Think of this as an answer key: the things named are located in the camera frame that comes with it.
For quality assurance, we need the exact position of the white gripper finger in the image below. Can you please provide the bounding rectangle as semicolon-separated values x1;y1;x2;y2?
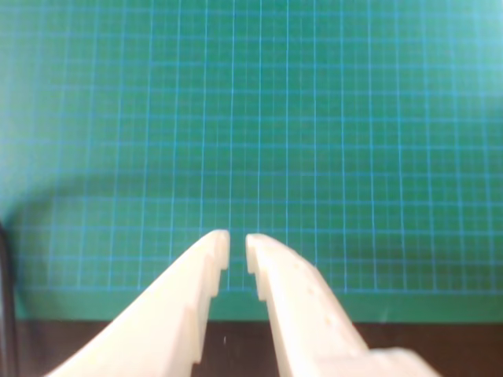
245;232;438;377
46;229;231;377

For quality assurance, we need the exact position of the thick black cable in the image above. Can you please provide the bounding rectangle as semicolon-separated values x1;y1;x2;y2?
0;219;19;377

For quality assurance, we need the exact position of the green cutting mat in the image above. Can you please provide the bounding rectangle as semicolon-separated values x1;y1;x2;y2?
0;0;503;324

